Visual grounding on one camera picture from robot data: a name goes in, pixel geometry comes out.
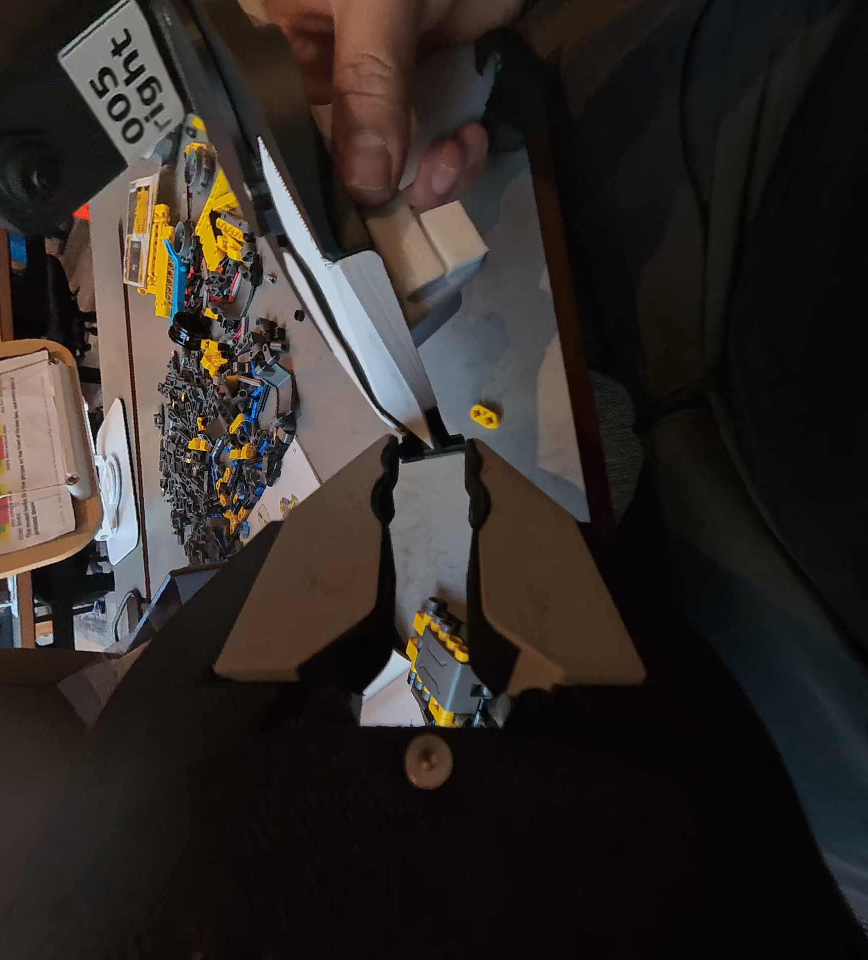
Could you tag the black toy tyre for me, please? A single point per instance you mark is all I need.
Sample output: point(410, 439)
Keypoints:
point(188, 331)

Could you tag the yellow white sticker sheet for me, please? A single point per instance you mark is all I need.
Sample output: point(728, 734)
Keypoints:
point(140, 225)

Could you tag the white flat base plate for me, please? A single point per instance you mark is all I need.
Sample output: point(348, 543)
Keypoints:
point(123, 450)

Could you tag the person's dark clothing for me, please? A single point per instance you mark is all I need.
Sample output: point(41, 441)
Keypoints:
point(778, 375)

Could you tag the open instruction booklet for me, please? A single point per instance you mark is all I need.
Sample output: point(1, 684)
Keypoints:
point(287, 480)

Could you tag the wooden board with printed sheet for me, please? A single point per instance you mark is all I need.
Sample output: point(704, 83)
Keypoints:
point(21, 450)

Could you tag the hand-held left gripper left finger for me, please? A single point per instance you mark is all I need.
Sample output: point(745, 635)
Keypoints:
point(306, 592)

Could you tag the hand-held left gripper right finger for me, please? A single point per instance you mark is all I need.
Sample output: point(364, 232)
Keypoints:
point(546, 592)

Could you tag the person's right hand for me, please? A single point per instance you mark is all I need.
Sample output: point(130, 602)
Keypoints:
point(370, 112)

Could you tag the dark blue box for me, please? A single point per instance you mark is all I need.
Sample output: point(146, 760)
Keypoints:
point(179, 592)

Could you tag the blue curved beam brick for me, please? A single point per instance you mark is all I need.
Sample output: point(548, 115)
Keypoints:
point(173, 262)

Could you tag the grey wheel rim brick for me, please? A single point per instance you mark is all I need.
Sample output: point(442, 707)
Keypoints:
point(198, 161)

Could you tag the pile of yellow beam bricks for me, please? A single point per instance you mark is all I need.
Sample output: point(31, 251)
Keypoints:
point(216, 232)

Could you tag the small yellow connector brick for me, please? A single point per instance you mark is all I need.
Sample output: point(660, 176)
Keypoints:
point(485, 412)

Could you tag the black axle pin brick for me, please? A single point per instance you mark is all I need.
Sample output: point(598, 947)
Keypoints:
point(434, 448)

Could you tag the pile of dark grey bricks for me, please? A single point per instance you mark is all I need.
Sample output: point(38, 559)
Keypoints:
point(216, 450)

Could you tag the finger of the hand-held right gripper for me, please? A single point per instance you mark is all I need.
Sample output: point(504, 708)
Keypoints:
point(381, 337)
point(321, 322)

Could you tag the yellow grey brick assembly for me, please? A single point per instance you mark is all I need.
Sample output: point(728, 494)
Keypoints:
point(441, 667)

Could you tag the grey curved panel brick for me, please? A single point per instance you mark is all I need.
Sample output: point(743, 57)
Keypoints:
point(278, 379)

